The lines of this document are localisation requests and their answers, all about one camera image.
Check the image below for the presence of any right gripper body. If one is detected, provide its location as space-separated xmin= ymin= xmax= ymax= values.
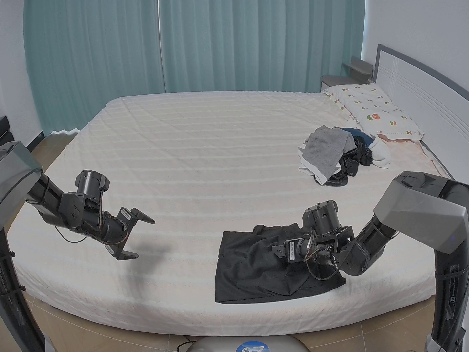
xmin=271 ymin=235 xmax=313 ymax=265

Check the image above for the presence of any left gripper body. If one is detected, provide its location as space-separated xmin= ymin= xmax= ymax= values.
xmin=96 ymin=207 xmax=137 ymax=261

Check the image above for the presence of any black T-shirt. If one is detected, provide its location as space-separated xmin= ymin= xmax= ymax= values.
xmin=215 ymin=224 xmax=347 ymax=303

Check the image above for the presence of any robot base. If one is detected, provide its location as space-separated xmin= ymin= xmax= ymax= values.
xmin=179 ymin=338 xmax=306 ymax=352

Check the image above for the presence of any bed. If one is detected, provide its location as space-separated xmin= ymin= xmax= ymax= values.
xmin=7 ymin=44 xmax=469 ymax=338

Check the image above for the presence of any pile of clothes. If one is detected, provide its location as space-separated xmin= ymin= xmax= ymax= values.
xmin=297 ymin=125 xmax=392 ymax=187

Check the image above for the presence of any black chest of drawers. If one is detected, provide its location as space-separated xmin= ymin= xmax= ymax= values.
xmin=0 ymin=115 xmax=15 ymax=149

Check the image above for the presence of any white printed pillow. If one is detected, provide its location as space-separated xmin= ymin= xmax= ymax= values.
xmin=322 ymin=84 xmax=426 ymax=141

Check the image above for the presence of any blue-green curtain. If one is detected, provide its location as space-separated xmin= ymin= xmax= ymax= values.
xmin=158 ymin=0 xmax=368 ymax=95
xmin=23 ymin=0 xmax=165 ymax=135

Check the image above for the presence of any grey bedside table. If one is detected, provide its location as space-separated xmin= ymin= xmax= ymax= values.
xmin=321 ymin=56 xmax=374 ymax=89

